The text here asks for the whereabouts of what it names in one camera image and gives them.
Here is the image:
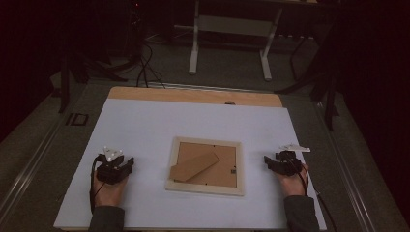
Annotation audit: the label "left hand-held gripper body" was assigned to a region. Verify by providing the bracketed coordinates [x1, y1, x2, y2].
[94, 146, 128, 186]

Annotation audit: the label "white table mat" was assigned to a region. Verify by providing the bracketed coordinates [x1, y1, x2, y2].
[52, 98, 328, 232]

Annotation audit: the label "black stand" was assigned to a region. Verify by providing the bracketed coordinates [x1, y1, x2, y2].
[274, 30, 342, 132]
[57, 49, 131, 114]

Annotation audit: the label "white metal desk frame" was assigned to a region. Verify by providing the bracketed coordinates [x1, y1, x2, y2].
[188, 0, 284, 82]

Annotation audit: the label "left hand-held gripper cable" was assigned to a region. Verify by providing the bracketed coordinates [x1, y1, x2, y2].
[89, 154, 107, 215]

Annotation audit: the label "black floor cables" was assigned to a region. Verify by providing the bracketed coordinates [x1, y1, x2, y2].
[134, 41, 167, 90]

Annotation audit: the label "metal floor rail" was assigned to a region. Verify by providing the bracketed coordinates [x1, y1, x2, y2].
[314, 101, 379, 232]
[0, 110, 67, 221]

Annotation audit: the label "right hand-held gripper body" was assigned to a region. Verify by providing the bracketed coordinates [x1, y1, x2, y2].
[273, 143, 311, 177]

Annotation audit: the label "person's right hand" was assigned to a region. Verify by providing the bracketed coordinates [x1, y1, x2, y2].
[274, 163, 310, 198]

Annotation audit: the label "wooden photo frame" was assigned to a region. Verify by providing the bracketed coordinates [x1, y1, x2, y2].
[164, 135, 246, 197]

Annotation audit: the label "person's left hand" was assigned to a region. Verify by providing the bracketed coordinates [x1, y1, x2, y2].
[92, 175, 130, 208]

